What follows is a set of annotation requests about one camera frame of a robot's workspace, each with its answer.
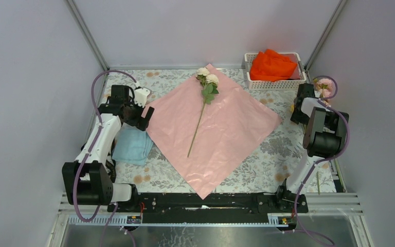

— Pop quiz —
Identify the pink fake flower stem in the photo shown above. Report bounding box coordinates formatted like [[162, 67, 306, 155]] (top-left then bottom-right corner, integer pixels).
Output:
[[313, 77, 337, 105]]

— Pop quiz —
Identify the pink purple wrapping paper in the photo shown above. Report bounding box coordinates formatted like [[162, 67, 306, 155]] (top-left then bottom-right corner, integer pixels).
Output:
[[147, 64, 282, 199]]

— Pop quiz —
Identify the white fake flower stem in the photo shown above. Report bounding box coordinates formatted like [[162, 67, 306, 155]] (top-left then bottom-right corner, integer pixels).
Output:
[[187, 67, 219, 157]]

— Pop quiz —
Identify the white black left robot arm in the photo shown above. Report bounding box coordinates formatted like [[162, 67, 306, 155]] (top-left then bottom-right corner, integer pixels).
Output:
[[62, 85, 154, 211]]

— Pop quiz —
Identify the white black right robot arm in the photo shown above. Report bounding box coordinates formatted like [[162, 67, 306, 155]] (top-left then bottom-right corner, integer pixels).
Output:
[[282, 83, 349, 194]]

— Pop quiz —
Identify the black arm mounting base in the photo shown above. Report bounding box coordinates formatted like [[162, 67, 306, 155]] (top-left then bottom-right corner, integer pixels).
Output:
[[117, 192, 309, 224]]

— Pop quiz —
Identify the white perforated plastic basket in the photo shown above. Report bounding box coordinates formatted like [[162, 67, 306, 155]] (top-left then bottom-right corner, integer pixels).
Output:
[[243, 52, 307, 91]]

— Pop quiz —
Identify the light blue towel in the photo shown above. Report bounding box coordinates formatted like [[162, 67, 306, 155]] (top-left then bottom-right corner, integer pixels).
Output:
[[112, 126, 154, 166]]

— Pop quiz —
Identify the orange cloth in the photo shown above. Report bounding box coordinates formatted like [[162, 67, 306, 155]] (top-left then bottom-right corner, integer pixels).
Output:
[[249, 49, 297, 82]]

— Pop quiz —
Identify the floral patterned table mat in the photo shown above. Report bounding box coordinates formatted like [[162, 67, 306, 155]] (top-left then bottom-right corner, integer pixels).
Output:
[[101, 69, 304, 193]]

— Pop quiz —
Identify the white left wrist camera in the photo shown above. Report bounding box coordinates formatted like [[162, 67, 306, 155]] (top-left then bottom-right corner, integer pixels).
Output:
[[134, 87, 152, 108]]

